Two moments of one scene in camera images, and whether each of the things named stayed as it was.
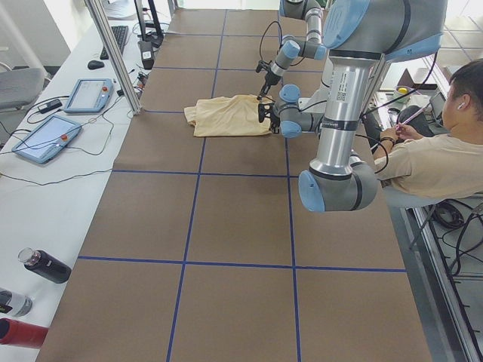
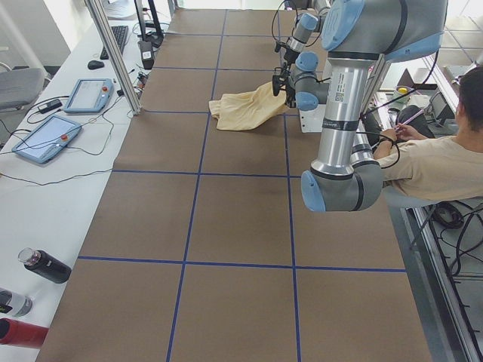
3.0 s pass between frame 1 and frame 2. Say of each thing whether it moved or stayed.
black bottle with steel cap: stayed
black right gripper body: moved
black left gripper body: moved
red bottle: stayed
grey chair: stayed
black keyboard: stayed
